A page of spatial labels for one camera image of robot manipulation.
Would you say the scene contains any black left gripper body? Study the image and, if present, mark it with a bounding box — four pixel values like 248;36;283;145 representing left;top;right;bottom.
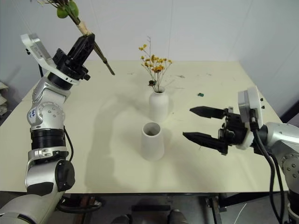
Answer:
53;48;91;81

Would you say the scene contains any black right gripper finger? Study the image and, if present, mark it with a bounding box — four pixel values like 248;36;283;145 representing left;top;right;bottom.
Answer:
189;105;229;119
182;131;229;155

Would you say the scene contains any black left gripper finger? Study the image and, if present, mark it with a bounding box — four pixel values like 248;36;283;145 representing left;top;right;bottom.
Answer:
74;33;96;67
67;35;86;59

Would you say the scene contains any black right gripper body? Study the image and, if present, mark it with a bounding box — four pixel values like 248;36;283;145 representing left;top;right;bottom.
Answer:
217;106;249;147

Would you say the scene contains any yellow dried flower bouquet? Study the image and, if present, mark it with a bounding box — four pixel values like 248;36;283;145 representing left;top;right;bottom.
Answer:
138;35;174;94

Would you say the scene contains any white rounded bottle vase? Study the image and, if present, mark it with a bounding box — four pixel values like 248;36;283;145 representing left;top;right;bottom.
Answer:
149;88;170;123

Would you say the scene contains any white conical vase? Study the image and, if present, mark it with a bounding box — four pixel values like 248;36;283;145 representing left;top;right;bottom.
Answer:
140;122;165;161

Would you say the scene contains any grey cardboard stack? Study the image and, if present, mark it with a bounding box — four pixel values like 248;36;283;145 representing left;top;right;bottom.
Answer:
0;81;10;119

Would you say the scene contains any dark rounded shape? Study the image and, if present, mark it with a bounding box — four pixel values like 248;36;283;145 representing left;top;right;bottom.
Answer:
168;209;188;224

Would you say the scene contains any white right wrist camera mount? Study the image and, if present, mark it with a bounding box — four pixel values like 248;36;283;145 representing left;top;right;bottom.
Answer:
237;85;266;150

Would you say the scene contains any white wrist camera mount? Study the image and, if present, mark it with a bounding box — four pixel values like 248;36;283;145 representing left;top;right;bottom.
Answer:
237;85;266;150
20;33;83;86

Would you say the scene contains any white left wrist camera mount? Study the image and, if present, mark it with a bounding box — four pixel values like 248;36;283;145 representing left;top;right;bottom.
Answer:
20;33;83;86

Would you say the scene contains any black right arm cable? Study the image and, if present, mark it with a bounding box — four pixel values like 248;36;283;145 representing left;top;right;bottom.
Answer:
249;109;286;224

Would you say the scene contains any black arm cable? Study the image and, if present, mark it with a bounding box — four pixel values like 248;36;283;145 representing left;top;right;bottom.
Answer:
249;109;286;224
61;125;75;164

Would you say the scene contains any black metal table frame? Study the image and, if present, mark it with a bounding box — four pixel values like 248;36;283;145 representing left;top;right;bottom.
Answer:
205;193;291;224

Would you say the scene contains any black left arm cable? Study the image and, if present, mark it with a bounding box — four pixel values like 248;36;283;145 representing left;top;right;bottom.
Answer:
61;125;75;164

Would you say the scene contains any thin white cable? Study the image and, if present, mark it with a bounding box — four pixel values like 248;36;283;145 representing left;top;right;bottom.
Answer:
237;202;248;223

